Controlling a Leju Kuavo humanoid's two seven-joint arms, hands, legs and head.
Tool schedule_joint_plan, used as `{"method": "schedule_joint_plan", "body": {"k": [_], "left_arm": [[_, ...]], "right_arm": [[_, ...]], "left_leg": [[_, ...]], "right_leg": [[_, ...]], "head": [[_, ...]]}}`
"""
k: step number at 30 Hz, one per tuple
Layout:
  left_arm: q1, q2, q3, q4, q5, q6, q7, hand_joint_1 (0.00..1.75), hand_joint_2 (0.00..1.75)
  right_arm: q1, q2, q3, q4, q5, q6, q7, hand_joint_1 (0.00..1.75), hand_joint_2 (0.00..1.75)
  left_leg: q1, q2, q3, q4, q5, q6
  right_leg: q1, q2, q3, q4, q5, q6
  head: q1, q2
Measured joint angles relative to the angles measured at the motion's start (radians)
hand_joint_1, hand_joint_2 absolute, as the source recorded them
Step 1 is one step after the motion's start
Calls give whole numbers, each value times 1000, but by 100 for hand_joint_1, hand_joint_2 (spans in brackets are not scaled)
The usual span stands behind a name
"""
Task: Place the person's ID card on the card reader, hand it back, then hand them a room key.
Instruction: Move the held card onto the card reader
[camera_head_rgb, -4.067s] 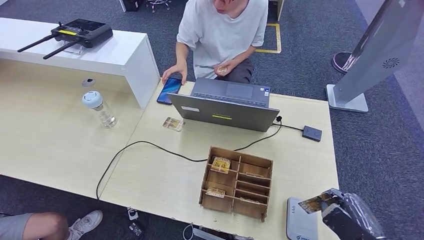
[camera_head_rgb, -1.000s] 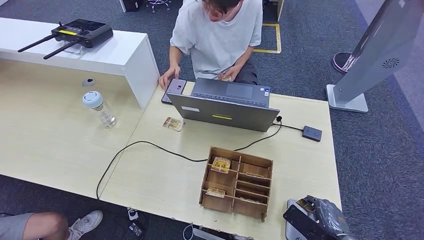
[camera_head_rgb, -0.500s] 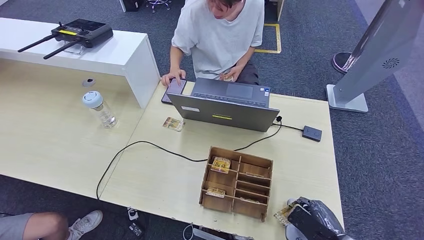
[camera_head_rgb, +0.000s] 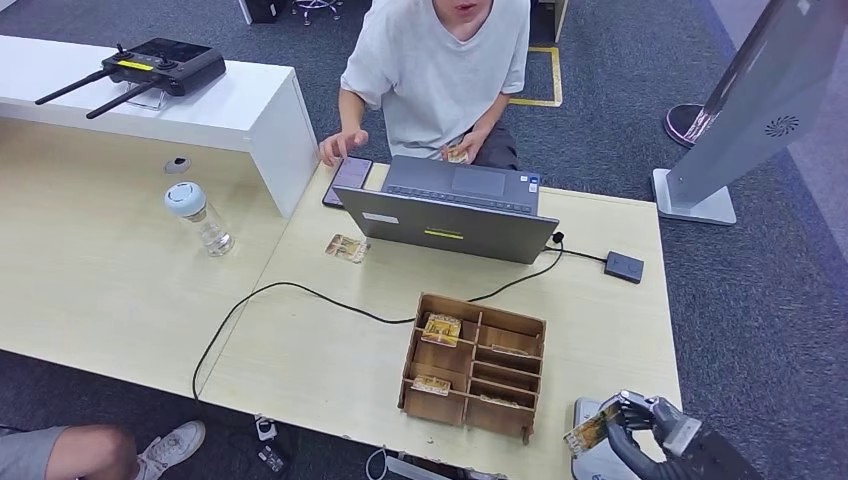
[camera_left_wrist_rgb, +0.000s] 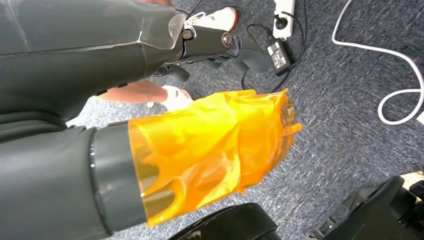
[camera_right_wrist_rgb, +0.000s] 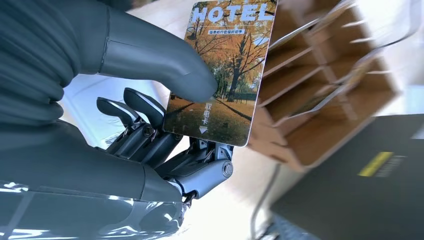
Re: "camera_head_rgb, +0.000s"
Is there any person's right hand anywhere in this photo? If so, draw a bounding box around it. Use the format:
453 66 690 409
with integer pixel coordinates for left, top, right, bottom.
317 129 370 167

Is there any white cable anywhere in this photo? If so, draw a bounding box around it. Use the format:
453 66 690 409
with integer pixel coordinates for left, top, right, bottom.
364 447 392 480

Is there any white sneaker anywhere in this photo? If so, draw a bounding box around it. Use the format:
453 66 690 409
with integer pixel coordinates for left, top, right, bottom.
134 419 207 480

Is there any yellow floor tape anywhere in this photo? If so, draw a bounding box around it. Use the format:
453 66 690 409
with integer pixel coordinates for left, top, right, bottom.
508 46 564 109

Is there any silver kiosk stand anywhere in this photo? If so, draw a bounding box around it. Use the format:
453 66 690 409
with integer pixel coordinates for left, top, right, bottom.
650 0 848 227

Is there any black remote controller with antennas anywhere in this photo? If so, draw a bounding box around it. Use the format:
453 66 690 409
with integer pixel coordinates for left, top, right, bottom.
34 37 228 121

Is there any round black stand base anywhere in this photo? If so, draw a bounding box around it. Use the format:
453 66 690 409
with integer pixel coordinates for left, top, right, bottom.
662 102 713 148

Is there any clear controller stand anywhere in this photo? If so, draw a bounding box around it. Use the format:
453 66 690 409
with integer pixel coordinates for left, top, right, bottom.
125 82 167 112

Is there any person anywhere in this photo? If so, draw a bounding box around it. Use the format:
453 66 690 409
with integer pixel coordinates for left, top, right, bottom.
317 0 531 172

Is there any gold printed ID card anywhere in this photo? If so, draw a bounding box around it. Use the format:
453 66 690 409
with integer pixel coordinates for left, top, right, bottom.
563 400 624 458

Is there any chrome chair base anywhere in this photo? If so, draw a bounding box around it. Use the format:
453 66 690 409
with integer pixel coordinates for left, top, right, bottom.
291 0 344 26

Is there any small dark hub box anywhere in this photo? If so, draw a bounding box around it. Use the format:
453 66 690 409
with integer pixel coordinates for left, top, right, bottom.
603 250 645 285

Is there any grey laptop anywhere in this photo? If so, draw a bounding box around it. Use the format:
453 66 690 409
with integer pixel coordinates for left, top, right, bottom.
332 155 561 266

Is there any person's left hand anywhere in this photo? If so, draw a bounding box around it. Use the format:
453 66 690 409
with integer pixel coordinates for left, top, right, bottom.
440 131 488 166

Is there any wooden compartment organizer box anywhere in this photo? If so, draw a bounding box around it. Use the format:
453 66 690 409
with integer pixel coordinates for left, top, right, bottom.
397 292 548 445

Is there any white desk shelf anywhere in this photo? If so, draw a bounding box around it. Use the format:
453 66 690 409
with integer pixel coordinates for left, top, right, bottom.
0 34 323 220

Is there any long black cable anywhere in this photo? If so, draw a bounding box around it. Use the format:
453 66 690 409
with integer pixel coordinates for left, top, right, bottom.
191 231 566 402

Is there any person's bare leg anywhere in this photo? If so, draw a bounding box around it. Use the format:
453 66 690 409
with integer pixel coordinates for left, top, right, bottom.
0 423 140 480

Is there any short black cable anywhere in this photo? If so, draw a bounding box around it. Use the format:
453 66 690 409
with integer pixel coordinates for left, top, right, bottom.
543 246 608 262

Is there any black box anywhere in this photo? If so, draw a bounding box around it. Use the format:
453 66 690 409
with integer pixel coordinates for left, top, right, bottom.
237 0 287 26

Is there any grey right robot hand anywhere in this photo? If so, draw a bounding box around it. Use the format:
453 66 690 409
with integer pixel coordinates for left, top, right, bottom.
599 389 766 480

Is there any black smartphone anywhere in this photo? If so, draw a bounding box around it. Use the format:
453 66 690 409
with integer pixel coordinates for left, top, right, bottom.
321 155 374 210

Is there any clear bottle with white cap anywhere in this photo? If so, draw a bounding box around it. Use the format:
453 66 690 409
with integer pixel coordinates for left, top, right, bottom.
163 181 236 258

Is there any white cabinet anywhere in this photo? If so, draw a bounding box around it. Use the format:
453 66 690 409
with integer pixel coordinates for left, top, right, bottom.
539 0 570 44

